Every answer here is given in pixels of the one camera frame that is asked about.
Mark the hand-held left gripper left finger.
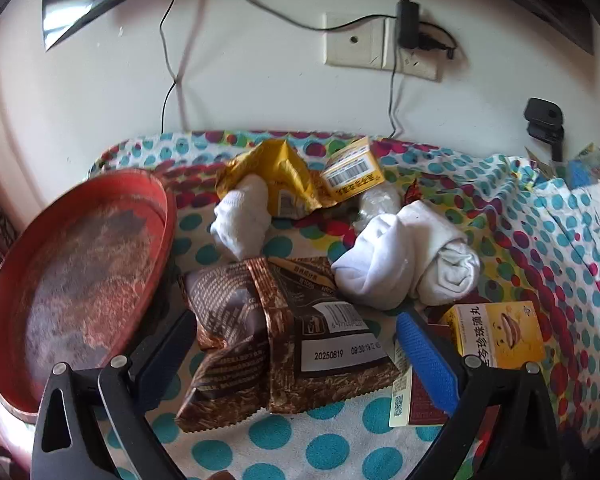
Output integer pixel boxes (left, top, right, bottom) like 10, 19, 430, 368
32, 309, 199, 480

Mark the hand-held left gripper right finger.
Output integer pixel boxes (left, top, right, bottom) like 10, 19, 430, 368
396, 311, 564, 480

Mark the yellow medicine box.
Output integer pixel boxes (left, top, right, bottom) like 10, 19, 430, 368
437, 301, 546, 371
320, 136, 386, 200

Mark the brown snack packet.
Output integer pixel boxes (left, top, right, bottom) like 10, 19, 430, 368
175, 256, 401, 435

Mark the red round tray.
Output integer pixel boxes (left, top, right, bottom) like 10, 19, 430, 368
0, 170, 179, 414

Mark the yellow snack packet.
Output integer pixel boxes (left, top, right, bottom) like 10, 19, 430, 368
215, 139, 339, 219

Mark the maroon flat box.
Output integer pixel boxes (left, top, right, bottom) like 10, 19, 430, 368
389, 322, 454, 428

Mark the clear wrapped packet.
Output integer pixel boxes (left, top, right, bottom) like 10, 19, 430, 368
525, 142, 600, 202

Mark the white rolled sock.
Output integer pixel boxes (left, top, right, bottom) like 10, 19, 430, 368
330, 200, 481, 311
210, 174, 274, 261

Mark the black plug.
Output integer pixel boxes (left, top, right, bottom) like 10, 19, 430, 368
419, 34, 456, 59

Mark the polka dot cloth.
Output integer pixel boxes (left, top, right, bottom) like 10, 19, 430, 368
87, 130, 600, 480

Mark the clear plastic bag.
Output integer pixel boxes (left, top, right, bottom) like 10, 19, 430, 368
352, 185, 404, 231

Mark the black power adapter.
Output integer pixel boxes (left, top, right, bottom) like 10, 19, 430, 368
396, 0, 421, 51

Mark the black flat television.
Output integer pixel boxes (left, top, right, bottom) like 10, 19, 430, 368
42, 0, 596, 56

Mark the white wall power outlet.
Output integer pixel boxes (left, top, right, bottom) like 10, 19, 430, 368
382, 17, 439, 82

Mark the black adapter cable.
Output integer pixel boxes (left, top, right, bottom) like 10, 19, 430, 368
388, 49, 402, 139

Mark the white wall socket plate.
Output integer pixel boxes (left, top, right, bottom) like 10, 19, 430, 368
324, 12, 387, 68

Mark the thin black cable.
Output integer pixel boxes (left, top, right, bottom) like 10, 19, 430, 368
159, 0, 187, 134

